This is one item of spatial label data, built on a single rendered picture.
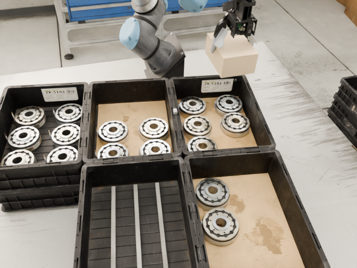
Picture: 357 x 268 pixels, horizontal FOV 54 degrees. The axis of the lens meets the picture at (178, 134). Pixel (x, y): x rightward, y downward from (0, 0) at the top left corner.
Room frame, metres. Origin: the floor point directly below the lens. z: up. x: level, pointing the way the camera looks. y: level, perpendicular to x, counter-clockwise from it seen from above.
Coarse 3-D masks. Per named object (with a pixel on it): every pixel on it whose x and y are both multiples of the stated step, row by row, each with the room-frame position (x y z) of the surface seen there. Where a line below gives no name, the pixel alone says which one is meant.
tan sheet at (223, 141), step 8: (208, 104) 1.07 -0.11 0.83; (208, 112) 1.02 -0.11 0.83; (216, 112) 1.02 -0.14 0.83; (184, 120) 0.97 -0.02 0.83; (216, 120) 0.98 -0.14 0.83; (216, 128) 0.93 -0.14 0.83; (184, 136) 0.88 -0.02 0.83; (216, 136) 0.89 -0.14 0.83; (224, 136) 0.89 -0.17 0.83; (248, 136) 0.90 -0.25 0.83; (224, 144) 0.85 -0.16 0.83; (232, 144) 0.85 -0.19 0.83; (240, 144) 0.86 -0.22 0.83; (248, 144) 0.86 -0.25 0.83; (256, 144) 0.86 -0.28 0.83
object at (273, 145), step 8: (248, 88) 1.05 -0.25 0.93; (176, 104) 0.94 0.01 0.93; (256, 104) 0.96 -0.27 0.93; (176, 120) 0.86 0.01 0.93; (264, 120) 0.88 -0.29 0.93; (264, 128) 0.84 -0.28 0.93; (272, 136) 0.80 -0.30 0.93; (184, 144) 0.75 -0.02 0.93; (272, 144) 0.77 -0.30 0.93; (184, 152) 0.72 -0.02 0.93; (192, 152) 0.72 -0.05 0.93; (200, 152) 0.72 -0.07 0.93; (208, 152) 0.72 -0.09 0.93; (216, 152) 0.72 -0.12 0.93; (224, 152) 0.72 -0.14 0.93
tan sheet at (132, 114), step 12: (108, 108) 1.02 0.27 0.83; (120, 108) 1.02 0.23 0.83; (132, 108) 1.02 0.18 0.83; (144, 108) 1.03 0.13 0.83; (156, 108) 1.03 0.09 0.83; (108, 120) 0.95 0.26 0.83; (120, 120) 0.95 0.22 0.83; (132, 120) 0.96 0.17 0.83; (132, 132) 0.89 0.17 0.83; (168, 132) 0.90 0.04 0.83; (132, 144) 0.83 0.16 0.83; (168, 144) 0.84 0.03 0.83
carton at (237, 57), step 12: (228, 36) 1.09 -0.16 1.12; (240, 36) 1.09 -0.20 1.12; (216, 48) 1.01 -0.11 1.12; (228, 48) 1.01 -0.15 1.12; (240, 48) 1.01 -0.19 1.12; (252, 48) 1.01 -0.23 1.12; (216, 60) 1.00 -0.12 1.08; (228, 60) 0.95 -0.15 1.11; (240, 60) 0.97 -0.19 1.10; (252, 60) 0.98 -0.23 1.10; (228, 72) 0.95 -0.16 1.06; (240, 72) 0.97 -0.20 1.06; (252, 72) 0.98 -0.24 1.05
